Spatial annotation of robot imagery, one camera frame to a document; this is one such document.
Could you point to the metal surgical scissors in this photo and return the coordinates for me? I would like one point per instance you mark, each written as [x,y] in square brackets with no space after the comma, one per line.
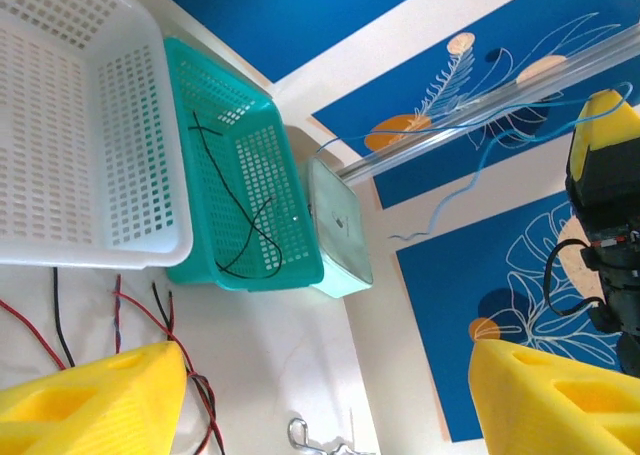
[300,435]

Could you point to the aluminium frame post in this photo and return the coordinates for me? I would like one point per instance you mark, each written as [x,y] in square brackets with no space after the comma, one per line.
[450,127]

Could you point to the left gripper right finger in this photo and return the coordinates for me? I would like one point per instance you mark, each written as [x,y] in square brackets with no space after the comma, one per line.
[550,410]

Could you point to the blue poster with monstera leaf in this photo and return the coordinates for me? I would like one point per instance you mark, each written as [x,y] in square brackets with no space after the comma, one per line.
[450,325]

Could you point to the blue poster with white feather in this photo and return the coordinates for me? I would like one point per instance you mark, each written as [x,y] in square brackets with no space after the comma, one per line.
[525,25]

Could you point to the green plastic mesh basket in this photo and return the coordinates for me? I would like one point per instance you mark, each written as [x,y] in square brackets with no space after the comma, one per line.
[300,255]

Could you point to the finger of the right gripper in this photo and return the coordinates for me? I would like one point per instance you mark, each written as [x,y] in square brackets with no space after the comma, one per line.
[577,155]
[615,125]

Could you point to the white plastic mesh basket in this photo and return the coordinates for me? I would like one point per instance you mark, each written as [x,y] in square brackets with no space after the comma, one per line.
[75,125]

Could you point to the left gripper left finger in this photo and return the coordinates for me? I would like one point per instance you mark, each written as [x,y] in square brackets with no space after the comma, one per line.
[100,405]

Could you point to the mint green zip pouch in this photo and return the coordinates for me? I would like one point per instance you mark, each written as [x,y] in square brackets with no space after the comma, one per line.
[340,225]

